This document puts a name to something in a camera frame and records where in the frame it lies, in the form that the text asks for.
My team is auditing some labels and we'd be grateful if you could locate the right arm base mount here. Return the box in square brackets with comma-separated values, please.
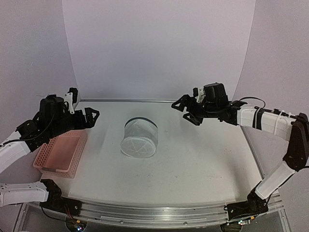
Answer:
[224, 189, 268, 221]

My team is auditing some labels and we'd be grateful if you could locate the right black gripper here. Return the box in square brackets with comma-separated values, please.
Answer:
[171, 95, 219, 126]

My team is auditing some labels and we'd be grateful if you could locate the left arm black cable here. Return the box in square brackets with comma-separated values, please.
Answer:
[0, 135, 32, 148]

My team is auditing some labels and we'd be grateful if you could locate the white mesh laundry bag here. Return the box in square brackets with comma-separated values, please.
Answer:
[120, 117, 158, 159]

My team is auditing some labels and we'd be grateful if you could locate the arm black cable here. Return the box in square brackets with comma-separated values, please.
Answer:
[233, 96, 297, 119]
[0, 135, 32, 148]

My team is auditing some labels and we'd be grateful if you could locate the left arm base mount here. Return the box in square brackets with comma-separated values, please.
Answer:
[40, 179, 82, 216]

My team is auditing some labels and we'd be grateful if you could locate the aluminium front rail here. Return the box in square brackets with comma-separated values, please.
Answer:
[23, 195, 283, 224]

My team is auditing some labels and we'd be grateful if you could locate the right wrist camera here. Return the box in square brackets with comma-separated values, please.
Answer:
[193, 87, 206, 103]

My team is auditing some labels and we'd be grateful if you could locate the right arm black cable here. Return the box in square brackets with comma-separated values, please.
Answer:
[233, 96, 297, 119]

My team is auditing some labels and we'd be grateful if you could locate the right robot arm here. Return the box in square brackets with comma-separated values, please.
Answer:
[171, 83, 309, 214]

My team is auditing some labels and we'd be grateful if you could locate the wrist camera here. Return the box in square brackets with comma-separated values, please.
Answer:
[64, 87, 78, 114]
[193, 87, 206, 103]

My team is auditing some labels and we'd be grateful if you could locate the pink perforated plastic basket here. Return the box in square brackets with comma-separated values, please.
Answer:
[33, 130, 87, 178]

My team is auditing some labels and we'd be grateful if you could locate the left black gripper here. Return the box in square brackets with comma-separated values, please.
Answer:
[47, 107, 99, 139]

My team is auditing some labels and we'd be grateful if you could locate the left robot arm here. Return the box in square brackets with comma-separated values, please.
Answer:
[0, 88, 100, 211]

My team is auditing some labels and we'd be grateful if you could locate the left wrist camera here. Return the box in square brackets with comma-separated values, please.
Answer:
[64, 87, 78, 114]

